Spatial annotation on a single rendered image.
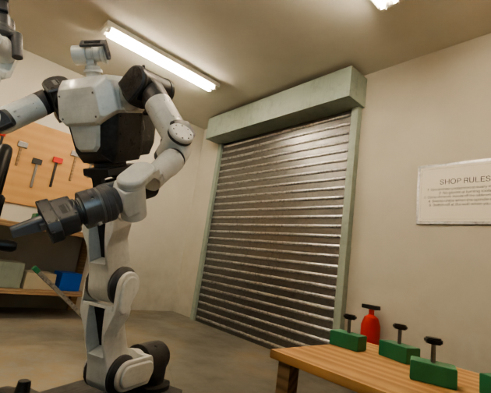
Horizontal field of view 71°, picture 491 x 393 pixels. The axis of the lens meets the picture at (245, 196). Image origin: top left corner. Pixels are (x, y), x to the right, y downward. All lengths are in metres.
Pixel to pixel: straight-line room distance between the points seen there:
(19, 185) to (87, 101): 3.11
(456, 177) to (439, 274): 0.71
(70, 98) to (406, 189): 2.48
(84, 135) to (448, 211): 2.41
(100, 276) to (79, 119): 0.57
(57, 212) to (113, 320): 0.68
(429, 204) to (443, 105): 0.80
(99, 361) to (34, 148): 3.22
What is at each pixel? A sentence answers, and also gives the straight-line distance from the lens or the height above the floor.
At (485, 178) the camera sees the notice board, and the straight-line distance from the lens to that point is 2.88.
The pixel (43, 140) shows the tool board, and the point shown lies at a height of 1.78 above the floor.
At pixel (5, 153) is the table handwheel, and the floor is 0.92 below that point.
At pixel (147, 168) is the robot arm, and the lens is 0.90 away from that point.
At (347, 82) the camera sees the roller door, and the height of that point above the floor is 2.49.
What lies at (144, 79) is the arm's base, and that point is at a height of 1.29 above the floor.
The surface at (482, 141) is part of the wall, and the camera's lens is 2.99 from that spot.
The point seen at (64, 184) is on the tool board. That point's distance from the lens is 4.44.
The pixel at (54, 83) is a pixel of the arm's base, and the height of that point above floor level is 1.33.
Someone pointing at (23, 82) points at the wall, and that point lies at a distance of 4.60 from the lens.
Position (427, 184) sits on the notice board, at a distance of 2.98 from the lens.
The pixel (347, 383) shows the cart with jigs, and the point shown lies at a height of 0.52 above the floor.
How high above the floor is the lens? 0.76
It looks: 11 degrees up
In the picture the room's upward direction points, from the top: 8 degrees clockwise
